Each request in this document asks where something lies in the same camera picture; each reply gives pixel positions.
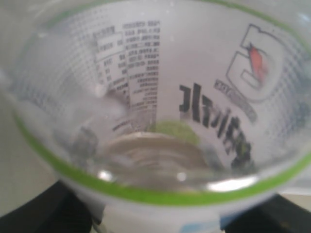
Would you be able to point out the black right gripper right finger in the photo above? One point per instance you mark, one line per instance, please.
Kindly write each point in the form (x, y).
(277, 215)

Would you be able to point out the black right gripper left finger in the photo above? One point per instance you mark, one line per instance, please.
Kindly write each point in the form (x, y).
(59, 209)

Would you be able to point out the clear plastic drink bottle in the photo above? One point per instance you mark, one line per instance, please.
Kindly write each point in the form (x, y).
(162, 116)

